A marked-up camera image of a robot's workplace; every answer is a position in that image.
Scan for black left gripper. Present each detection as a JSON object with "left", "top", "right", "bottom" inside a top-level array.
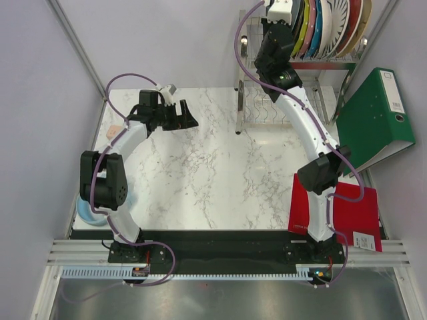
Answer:
[{"left": 153, "top": 101, "right": 198, "bottom": 131}]

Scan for green polka dot plate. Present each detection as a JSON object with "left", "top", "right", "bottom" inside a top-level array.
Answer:
[{"left": 291, "top": 0, "right": 310, "bottom": 58}]

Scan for blue polka dot plate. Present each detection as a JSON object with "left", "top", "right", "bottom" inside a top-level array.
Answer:
[{"left": 306, "top": 0, "right": 324, "bottom": 59}]

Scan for grey-blue ceramic plate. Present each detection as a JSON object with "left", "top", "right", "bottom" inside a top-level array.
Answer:
[{"left": 291, "top": 0, "right": 304, "bottom": 36}]

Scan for brown-rimmed petal pattern plate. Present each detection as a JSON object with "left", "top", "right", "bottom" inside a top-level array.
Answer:
[{"left": 316, "top": 0, "right": 332, "bottom": 59}]

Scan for white plate with blue stripes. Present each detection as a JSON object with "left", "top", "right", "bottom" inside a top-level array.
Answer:
[{"left": 323, "top": 0, "right": 350, "bottom": 58}]

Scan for red plate with teal flower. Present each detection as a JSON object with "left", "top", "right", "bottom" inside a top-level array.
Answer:
[{"left": 336, "top": 0, "right": 364, "bottom": 57}]

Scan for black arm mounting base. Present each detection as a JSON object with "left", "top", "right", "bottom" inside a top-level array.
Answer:
[{"left": 108, "top": 230, "right": 344, "bottom": 273}]

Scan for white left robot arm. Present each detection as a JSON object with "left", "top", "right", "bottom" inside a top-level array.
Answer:
[{"left": 79, "top": 99, "right": 199, "bottom": 262}]

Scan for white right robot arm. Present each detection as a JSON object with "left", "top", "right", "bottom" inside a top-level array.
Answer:
[{"left": 254, "top": 23, "right": 350, "bottom": 263}]

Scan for steel two-tier dish rack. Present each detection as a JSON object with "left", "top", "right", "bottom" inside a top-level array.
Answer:
[{"left": 235, "top": 15, "right": 368, "bottom": 132}]

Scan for pink cube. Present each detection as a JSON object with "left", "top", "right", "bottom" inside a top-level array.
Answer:
[{"left": 106, "top": 125, "right": 122, "bottom": 140}]

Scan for light blue headphones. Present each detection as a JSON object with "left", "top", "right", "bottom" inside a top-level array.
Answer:
[{"left": 76, "top": 191, "right": 136, "bottom": 227}]

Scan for green lever arch binder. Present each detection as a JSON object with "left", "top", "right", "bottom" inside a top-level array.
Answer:
[{"left": 336, "top": 67, "right": 416, "bottom": 172}]

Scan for red folder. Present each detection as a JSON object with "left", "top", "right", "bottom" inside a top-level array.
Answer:
[{"left": 288, "top": 175, "right": 382, "bottom": 252}]

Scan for cream plate with bird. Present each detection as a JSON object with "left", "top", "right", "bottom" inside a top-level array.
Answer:
[{"left": 344, "top": 0, "right": 372, "bottom": 56}]

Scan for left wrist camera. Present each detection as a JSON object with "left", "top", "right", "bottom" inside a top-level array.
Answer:
[{"left": 138, "top": 89, "right": 161, "bottom": 108}]

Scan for white slotted cable duct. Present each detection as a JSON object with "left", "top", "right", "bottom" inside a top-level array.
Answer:
[{"left": 61, "top": 265, "right": 327, "bottom": 281}]

